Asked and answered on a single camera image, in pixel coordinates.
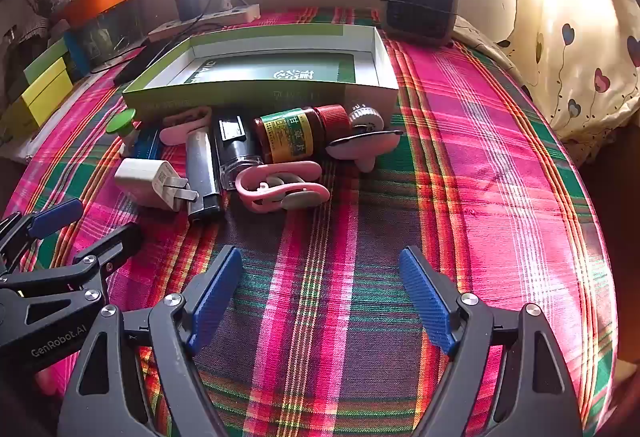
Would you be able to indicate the white power plug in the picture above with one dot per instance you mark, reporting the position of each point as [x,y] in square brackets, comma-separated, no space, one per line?
[231,3]

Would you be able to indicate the white round panda toy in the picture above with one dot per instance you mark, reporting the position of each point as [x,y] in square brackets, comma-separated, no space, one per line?
[367,144]

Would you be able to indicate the black plug-in charger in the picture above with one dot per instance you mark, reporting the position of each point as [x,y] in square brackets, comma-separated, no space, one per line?
[187,4]

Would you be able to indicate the green-lidded white jar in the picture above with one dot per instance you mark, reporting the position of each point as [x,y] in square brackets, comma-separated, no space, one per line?
[121,122]

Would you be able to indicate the grey desktop heater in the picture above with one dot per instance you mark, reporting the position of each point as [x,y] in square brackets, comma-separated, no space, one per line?
[420,2]

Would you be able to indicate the green and white cardboard box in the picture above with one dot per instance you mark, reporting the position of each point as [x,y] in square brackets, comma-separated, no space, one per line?
[260,67]

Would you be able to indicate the black smartphone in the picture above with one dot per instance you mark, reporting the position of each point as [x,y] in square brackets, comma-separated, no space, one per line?
[140,64]

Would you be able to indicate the black rectangular lighter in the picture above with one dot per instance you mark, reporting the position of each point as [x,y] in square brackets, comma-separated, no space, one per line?
[235,142]

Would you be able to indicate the white charger adapter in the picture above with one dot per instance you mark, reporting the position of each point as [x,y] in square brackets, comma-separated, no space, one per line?
[145,182]

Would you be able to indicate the cream curtain with hearts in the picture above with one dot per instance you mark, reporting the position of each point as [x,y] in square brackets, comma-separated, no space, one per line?
[575,67]

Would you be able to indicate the yellow cardboard box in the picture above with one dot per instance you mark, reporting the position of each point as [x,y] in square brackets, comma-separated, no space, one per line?
[47,99]

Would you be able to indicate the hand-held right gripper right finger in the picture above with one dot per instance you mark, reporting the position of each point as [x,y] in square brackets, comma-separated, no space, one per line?
[425,302]

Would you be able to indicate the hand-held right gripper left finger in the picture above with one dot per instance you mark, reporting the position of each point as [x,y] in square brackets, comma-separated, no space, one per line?
[215,299]

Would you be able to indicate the white power strip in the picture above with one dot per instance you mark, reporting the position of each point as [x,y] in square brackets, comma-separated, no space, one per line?
[235,14]

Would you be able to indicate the silver lighter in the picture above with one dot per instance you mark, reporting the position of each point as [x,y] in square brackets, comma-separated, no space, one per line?
[202,172]

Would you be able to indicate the blue cardboard box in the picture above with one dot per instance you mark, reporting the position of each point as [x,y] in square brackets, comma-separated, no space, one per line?
[75,52]

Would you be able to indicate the red-capped brown medicine bottle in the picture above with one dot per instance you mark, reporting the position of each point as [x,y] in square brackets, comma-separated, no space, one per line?
[290,132]

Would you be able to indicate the blue usb card reader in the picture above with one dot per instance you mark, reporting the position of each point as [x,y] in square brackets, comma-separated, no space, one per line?
[147,147]

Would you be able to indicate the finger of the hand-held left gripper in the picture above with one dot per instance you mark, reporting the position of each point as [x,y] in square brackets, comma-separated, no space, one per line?
[117,244]
[55,217]

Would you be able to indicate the pink plastic clip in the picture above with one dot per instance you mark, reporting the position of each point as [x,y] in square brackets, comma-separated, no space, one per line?
[300,169]
[177,133]

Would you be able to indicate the pink plaid blanket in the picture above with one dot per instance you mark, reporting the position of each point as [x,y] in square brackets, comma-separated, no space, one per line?
[500,217]

